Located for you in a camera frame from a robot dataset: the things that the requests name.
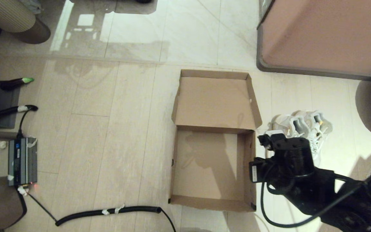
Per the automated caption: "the white mesh sneaker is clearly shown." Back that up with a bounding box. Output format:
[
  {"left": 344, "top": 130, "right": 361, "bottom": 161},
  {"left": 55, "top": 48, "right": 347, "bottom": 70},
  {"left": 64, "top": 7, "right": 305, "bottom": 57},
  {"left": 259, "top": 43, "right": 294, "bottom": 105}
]
[
  {"left": 297, "top": 110, "right": 333, "bottom": 168},
  {"left": 265, "top": 113, "right": 303, "bottom": 138}
]

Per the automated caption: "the brown cardboard shoe box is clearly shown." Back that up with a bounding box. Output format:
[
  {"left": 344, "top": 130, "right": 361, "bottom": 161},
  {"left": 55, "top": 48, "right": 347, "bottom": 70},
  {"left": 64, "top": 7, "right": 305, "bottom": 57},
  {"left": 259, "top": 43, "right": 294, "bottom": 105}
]
[{"left": 168, "top": 69, "right": 263, "bottom": 212}]

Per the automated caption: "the grey power inverter box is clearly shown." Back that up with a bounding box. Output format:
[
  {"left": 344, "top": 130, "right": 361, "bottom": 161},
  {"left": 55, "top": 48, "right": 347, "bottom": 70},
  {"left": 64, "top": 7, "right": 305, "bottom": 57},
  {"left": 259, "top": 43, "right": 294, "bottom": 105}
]
[{"left": 8, "top": 138, "right": 39, "bottom": 187}]

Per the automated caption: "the pink cabinet with grey edge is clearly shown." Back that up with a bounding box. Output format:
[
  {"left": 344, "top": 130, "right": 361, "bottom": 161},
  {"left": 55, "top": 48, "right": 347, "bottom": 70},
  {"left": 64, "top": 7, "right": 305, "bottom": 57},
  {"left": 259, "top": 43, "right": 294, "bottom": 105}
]
[{"left": 256, "top": 0, "right": 371, "bottom": 81}]

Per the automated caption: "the black green-tipped stick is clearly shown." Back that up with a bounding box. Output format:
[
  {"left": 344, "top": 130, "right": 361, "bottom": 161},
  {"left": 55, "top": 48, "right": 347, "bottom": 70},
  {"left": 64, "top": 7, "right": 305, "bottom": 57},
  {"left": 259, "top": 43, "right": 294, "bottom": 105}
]
[{"left": 0, "top": 77, "right": 35, "bottom": 91}]

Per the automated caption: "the grey cloth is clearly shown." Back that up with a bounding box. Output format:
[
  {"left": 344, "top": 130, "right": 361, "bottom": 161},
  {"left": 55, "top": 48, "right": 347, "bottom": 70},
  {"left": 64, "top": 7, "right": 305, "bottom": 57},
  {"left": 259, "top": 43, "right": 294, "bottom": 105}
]
[{"left": 20, "top": 0, "right": 43, "bottom": 15}]

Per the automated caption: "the beige ribbed round pouf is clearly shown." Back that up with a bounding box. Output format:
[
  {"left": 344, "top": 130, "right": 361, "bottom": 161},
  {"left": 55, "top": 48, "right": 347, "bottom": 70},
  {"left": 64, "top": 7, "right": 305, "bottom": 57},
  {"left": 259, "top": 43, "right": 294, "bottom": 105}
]
[{"left": 0, "top": 0, "right": 52, "bottom": 45}]

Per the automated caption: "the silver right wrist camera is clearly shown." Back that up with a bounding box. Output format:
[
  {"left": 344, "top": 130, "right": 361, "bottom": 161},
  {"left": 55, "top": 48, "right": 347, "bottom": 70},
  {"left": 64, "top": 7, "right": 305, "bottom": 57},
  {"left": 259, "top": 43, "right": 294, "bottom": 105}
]
[{"left": 257, "top": 134, "right": 274, "bottom": 151}]

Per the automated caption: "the black coiled cable conduit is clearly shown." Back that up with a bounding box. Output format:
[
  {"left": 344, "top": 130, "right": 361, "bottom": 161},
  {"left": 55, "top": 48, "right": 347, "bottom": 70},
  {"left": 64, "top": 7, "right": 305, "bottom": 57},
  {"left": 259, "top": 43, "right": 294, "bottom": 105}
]
[{"left": 27, "top": 192, "right": 176, "bottom": 232}]

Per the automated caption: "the thick black power cable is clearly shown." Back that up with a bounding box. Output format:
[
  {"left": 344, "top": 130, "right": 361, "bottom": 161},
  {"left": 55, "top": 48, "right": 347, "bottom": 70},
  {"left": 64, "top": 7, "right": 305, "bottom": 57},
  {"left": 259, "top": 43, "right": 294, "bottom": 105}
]
[{"left": 4, "top": 190, "right": 28, "bottom": 231}]

